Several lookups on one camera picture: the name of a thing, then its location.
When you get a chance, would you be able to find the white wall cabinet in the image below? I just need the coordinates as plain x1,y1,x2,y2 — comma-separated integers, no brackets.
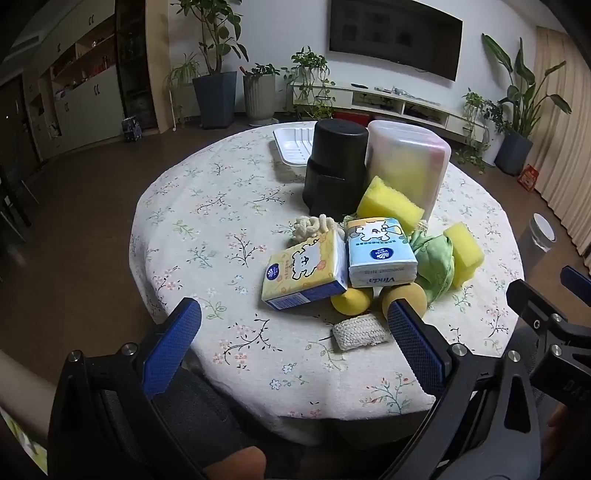
21,0,126,162

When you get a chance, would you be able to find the white ribbed planter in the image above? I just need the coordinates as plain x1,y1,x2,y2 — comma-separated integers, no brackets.
242,74,278,126

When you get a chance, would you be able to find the small ivy plant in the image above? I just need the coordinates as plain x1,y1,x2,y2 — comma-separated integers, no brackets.
455,88,507,174

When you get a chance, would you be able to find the green cloth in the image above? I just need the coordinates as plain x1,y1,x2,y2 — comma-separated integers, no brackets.
409,229,458,305

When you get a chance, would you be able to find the dark square planter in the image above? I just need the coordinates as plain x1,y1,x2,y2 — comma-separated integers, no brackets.
191,71,238,130

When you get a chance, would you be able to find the large broad-leaf plant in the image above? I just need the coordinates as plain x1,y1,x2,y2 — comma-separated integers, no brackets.
482,32,573,136

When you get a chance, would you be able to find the small green plant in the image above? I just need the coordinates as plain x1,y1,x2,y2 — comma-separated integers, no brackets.
240,62,282,80

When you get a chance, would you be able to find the floral tablecloth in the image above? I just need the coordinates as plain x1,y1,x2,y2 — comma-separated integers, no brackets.
129,121,527,446

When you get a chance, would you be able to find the spider plant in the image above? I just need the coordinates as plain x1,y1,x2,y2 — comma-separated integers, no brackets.
164,53,202,90

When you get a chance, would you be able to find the white television console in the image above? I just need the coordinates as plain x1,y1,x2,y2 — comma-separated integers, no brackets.
293,80,490,139

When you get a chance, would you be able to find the beige curtain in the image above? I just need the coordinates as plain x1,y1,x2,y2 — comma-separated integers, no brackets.
529,25,591,259

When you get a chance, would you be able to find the blue tissue pack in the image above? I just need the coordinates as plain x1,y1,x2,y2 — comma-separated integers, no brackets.
345,217,419,289

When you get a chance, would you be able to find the person's right hand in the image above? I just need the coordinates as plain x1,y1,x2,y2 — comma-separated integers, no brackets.
546,402,591,467

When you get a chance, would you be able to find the black plastic container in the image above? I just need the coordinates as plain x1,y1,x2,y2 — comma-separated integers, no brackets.
302,119,370,220

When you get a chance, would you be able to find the trailing vine plant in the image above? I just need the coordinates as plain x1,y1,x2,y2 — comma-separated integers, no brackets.
281,46,336,121

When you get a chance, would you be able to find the yellow rectangular sponge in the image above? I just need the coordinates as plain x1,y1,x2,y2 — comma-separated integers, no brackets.
442,222,485,289
356,175,426,234

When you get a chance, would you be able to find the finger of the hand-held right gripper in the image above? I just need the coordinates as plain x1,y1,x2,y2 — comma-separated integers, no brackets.
505,278,571,340
560,265,591,296

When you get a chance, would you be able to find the round yellow sponge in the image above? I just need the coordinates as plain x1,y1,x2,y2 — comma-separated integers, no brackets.
381,281,428,319
330,287,374,316

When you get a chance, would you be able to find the person's leg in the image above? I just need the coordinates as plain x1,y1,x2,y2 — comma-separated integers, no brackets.
152,369,305,480

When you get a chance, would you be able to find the dark tapered planter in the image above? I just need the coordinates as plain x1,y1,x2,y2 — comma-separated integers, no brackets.
495,128,535,176

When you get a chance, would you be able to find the red paper box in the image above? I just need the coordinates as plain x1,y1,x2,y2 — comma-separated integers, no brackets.
517,164,539,191

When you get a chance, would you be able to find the dark chair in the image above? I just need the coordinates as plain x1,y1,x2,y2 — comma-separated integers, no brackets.
0,161,40,241

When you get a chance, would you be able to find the grey trash bin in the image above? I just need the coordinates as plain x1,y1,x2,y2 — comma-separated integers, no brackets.
515,212,557,274

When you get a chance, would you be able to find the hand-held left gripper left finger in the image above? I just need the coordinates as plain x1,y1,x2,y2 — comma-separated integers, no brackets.
48,298,204,480

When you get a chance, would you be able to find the dark display cabinet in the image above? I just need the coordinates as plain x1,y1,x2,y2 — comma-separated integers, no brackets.
115,0,158,132

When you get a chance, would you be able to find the cream chenille cloth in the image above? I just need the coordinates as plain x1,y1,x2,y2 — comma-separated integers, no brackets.
290,215,342,245

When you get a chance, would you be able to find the beige cushion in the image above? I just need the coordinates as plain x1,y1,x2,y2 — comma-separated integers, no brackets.
0,350,57,418

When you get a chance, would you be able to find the yellow tissue pack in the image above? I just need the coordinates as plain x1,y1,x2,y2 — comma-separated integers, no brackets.
261,229,349,311

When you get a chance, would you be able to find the wall television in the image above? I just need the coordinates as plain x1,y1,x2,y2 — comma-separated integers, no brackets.
329,0,464,83

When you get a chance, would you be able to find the translucent plastic container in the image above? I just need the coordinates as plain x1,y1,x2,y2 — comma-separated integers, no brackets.
365,120,452,217

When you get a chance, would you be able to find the white plastic tray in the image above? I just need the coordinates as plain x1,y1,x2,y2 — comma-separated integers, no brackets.
272,122,319,169

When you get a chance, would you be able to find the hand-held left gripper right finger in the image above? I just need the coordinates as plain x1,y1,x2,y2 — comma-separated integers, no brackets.
383,299,543,480

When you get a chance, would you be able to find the tall leafy plant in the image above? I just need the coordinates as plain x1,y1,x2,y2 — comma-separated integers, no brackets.
173,0,250,75

